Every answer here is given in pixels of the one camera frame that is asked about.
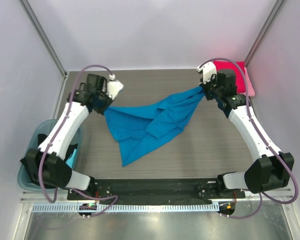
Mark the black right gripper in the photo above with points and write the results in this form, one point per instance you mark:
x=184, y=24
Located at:
x=208, y=88

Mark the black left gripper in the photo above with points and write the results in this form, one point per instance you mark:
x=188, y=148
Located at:
x=101, y=110

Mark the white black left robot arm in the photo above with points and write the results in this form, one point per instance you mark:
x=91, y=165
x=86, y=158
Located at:
x=59, y=139

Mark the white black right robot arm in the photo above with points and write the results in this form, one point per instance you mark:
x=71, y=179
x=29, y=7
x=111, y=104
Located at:
x=271, y=167

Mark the folded red t shirt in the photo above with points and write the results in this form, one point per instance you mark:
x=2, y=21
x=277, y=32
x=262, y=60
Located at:
x=239, y=80

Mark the folded pink t shirt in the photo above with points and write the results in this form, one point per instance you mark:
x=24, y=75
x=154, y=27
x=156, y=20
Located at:
x=251, y=91

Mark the black t shirt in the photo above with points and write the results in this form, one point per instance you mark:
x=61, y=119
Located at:
x=55, y=172

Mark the light blue t shirt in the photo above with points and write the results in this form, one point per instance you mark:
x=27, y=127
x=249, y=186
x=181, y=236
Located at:
x=70, y=158

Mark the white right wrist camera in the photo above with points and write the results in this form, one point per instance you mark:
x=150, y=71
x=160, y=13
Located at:
x=207, y=70

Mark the aluminium frame post right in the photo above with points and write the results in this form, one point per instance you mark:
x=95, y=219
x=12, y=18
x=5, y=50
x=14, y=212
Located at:
x=270, y=19

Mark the aluminium frame post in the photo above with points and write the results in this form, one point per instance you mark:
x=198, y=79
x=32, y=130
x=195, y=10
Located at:
x=42, y=35
x=270, y=19

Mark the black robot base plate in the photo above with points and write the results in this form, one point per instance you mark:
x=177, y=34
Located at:
x=201, y=188

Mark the aluminium frame post left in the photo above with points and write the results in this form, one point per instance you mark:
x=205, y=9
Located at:
x=42, y=35

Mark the white slotted cable duct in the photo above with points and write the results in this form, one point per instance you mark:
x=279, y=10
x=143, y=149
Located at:
x=80, y=207

